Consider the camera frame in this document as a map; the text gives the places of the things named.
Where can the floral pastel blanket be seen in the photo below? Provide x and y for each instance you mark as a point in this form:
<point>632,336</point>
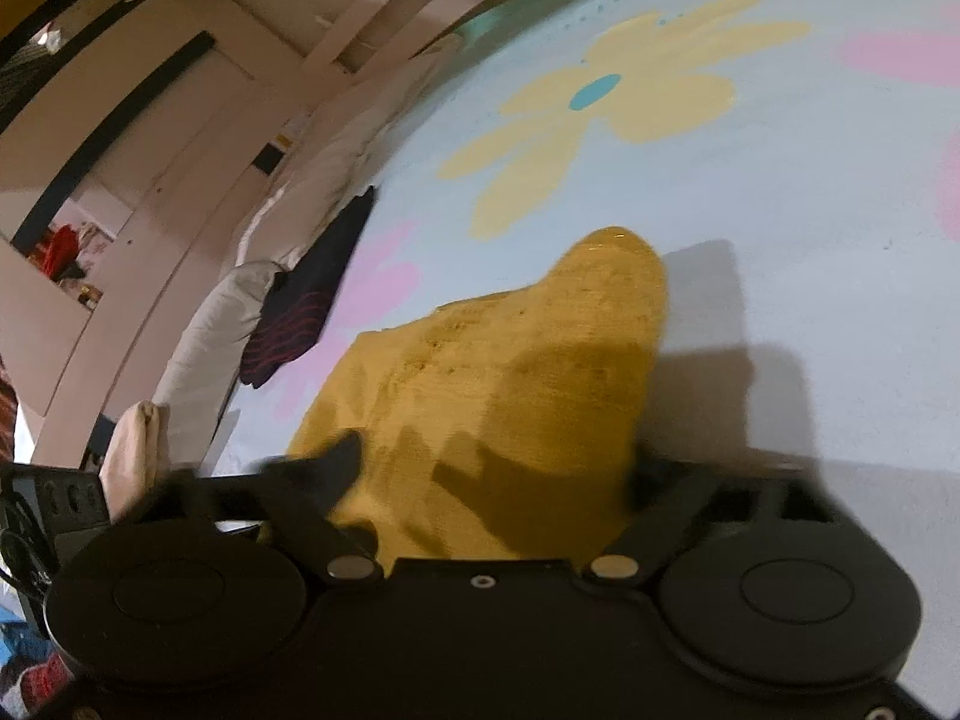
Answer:
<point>750,187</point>

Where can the dark wall outlet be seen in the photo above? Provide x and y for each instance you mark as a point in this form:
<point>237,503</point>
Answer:
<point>268,159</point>

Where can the mustard yellow shirt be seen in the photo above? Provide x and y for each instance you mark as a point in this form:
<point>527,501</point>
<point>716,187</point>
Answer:
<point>487,360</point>

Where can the red object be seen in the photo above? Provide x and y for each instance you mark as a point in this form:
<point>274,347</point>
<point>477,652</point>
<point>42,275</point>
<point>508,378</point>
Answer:
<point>64,251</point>

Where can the white slatted bed frame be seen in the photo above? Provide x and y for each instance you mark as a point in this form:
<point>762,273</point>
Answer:
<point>390,7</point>

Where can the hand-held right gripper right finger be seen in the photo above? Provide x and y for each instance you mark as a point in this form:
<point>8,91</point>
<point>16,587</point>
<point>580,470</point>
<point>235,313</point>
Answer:
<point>671,491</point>

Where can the dark cloth with red stripes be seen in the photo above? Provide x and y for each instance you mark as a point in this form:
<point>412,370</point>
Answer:
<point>307,292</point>

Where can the white pillow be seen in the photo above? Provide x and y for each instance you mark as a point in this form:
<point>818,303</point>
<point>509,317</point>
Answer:
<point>202,337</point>

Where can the white wardrobe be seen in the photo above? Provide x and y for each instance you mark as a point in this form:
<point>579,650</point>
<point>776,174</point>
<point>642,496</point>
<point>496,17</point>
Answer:
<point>150,150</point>

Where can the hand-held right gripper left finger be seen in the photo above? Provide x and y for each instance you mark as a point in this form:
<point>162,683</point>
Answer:
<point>330,469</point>

